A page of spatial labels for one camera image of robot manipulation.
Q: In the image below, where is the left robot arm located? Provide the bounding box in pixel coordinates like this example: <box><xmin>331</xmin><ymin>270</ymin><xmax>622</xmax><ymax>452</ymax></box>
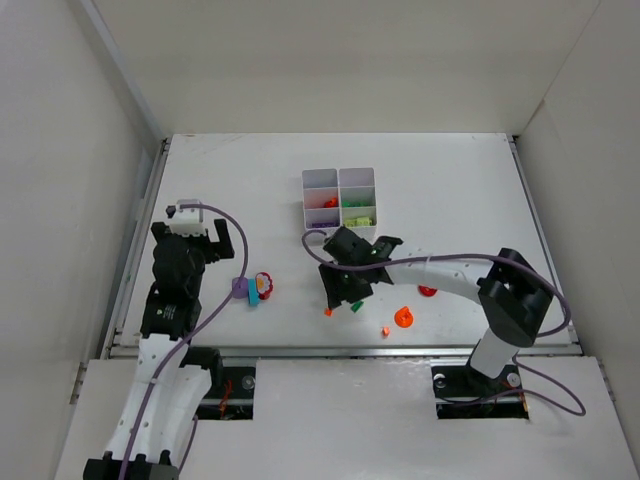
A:
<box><xmin>83</xmin><ymin>217</ymin><xmax>235</xmax><ymax>479</ymax></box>

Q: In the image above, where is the orange round lego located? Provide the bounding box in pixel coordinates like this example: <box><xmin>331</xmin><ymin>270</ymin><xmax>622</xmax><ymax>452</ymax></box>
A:
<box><xmin>394</xmin><ymin>306</ymin><xmax>414</xmax><ymax>328</ymax></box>

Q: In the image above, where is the green number lego brick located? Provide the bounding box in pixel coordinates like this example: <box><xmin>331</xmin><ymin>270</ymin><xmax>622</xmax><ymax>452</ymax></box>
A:
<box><xmin>342</xmin><ymin>201</ymin><xmax>368</xmax><ymax>208</ymax></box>

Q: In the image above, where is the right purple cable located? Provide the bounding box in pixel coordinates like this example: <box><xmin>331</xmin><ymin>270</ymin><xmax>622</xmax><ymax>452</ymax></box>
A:
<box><xmin>301</xmin><ymin>229</ymin><xmax>586</xmax><ymax>417</ymax></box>

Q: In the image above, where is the left white divided container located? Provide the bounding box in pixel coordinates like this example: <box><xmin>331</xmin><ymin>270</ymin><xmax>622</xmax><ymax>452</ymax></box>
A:
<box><xmin>301</xmin><ymin>168</ymin><xmax>341</xmax><ymax>235</ymax></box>

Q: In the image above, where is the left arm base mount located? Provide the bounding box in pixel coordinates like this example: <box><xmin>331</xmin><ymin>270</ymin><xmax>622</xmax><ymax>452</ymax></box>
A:
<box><xmin>196</xmin><ymin>355</ymin><xmax>257</xmax><ymax>421</ymax></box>

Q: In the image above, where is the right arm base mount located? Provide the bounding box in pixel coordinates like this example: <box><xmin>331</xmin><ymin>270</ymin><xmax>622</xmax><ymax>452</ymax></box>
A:
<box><xmin>431</xmin><ymin>363</ymin><xmax>529</xmax><ymax>420</ymax></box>

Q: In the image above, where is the teal lego brick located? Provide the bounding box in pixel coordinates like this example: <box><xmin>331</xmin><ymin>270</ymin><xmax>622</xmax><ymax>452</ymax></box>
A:
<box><xmin>247</xmin><ymin>278</ymin><xmax>261</xmax><ymax>307</ymax></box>

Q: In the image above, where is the small green lego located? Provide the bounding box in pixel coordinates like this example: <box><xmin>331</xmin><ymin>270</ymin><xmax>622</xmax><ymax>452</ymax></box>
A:
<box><xmin>351</xmin><ymin>301</ymin><xmax>364</xmax><ymax>313</ymax></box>

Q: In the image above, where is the purple arch lego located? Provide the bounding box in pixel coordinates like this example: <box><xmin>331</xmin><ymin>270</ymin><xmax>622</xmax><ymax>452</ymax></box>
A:
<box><xmin>231</xmin><ymin>277</ymin><xmax>249</xmax><ymax>299</ymax></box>

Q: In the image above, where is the purple lego stack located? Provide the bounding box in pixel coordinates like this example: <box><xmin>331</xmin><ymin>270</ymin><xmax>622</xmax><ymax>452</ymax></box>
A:
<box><xmin>309</xmin><ymin>222</ymin><xmax>339</xmax><ymax>229</ymax></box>

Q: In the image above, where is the red round lego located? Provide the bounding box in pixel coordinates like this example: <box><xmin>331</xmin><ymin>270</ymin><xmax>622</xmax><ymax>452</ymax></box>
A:
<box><xmin>418</xmin><ymin>285</ymin><xmax>438</xmax><ymax>297</ymax></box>

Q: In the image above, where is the red flower lego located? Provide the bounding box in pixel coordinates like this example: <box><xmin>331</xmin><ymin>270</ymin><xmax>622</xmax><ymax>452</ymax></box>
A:
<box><xmin>255</xmin><ymin>272</ymin><xmax>274</xmax><ymax>300</ymax></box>

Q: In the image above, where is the right white divided container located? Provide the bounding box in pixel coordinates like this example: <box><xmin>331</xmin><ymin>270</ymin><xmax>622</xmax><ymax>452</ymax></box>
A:
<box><xmin>338</xmin><ymin>167</ymin><xmax>378</xmax><ymax>242</ymax></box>

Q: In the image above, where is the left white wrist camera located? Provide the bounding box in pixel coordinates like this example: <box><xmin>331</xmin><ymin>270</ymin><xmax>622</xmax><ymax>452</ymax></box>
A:
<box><xmin>165</xmin><ymin>199</ymin><xmax>207</xmax><ymax>237</ymax></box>

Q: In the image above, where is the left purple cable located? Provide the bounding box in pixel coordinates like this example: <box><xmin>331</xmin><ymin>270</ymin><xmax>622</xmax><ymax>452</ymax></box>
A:
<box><xmin>119</xmin><ymin>202</ymin><xmax>249</xmax><ymax>480</ymax></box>

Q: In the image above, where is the white divided container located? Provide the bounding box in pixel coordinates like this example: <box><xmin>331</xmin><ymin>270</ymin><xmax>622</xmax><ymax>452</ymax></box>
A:
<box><xmin>301</xmin><ymin>168</ymin><xmax>341</xmax><ymax>235</ymax></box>
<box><xmin>338</xmin><ymin>167</ymin><xmax>378</xmax><ymax>242</ymax></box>

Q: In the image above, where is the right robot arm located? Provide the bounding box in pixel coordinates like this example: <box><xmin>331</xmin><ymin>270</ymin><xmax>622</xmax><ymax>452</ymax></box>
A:
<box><xmin>319</xmin><ymin>227</ymin><xmax>554</xmax><ymax>380</ymax></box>

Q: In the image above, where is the purple cable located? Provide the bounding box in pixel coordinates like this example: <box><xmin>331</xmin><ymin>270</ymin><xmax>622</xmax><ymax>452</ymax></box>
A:
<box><xmin>301</xmin><ymin>229</ymin><xmax>586</xmax><ymax>417</ymax></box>
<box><xmin>119</xmin><ymin>202</ymin><xmax>249</xmax><ymax>480</ymax></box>

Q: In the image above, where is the aluminium rail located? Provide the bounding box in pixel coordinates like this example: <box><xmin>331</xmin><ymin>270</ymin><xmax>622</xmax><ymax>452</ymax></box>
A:
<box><xmin>101</xmin><ymin>330</ymin><xmax>584</xmax><ymax>359</ymax></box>

